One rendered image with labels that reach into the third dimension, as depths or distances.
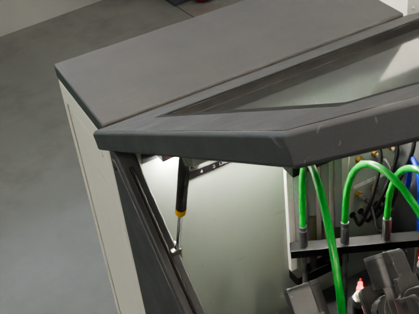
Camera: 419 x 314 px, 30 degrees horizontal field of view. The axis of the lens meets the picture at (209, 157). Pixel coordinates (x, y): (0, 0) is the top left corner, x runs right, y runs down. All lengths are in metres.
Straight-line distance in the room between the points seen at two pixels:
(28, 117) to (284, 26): 2.86
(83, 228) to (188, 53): 2.02
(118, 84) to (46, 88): 3.07
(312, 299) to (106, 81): 0.65
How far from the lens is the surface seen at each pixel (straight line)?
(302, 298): 1.19
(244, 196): 1.66
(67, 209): 3.69
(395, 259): 1.37
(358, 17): 1.73
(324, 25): 1.70
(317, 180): 1.37
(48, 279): 3.38
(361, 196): 1.84
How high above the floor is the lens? 2.30
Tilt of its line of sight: 37 degrees down
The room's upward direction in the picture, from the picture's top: 7 degrees counter-clockwise
